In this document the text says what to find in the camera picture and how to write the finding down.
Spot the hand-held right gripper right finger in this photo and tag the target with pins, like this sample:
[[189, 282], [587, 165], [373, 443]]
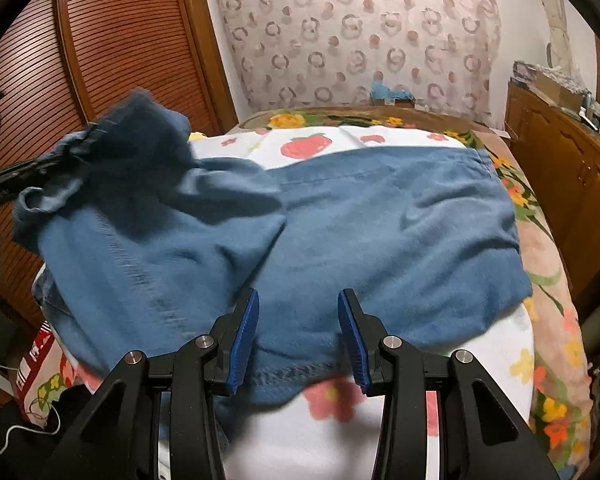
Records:
[[352, 340]]

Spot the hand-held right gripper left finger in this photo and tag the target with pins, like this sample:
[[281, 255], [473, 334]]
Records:
[[242, 340]]

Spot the blue denim pants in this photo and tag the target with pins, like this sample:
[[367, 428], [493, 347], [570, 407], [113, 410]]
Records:
[[380, 240]]

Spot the white strawberry print sheet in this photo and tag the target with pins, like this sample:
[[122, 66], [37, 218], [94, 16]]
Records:
[[320, 440]]

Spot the brown louvered wooden wardrobe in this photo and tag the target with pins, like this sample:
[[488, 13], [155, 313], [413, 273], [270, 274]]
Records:
[[130, 50]]

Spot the red and white bag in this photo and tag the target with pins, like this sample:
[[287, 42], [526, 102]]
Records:
[[35, 360]]

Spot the yellow cloth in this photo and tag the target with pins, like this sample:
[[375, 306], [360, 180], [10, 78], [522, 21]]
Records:
[[196, 136]]

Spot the person's dark clothing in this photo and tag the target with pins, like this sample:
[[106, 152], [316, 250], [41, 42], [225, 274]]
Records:
[[10, 400]]

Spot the floral blanket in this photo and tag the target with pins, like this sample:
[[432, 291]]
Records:
[[550, 310]]

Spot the cardboard box with blue cloth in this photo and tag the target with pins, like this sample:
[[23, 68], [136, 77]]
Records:
[[390, 95]]

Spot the brown wooden cabinet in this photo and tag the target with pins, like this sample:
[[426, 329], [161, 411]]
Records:
[[555, 160]]

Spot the patterned bag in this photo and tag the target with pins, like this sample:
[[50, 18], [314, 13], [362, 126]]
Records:
[[525, 72]]

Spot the open cardboard box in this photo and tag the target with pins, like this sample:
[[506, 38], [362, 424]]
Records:
[[555, 91]]

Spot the beige lace curtain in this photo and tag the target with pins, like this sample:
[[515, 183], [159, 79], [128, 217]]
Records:
[[555, 25]]

